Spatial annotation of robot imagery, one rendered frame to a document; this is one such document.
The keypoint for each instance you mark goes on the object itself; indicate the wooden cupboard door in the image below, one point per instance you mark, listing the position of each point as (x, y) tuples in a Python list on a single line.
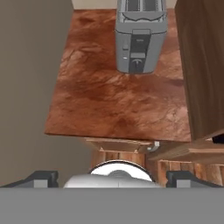
[(122, 157), (204, 172)]

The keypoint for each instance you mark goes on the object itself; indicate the grey two-slot toaster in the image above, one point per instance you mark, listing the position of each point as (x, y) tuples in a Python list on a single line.
[(140, 40)]

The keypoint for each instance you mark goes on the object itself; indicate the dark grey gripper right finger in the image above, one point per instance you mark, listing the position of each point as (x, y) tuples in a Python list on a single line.
[(180, 176)]

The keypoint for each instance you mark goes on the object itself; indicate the white round object black rim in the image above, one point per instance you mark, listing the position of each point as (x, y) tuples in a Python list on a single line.
[(119, 175)]

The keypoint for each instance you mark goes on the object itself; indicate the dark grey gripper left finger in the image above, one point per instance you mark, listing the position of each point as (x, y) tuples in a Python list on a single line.
[(43, 176)]

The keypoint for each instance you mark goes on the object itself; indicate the tall dark wooden cupboard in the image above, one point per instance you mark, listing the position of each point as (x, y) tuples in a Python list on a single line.
[(204, 67)]

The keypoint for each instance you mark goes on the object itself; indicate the wooden drawer front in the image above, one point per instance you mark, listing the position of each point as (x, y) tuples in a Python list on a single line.
[(192, 151)]

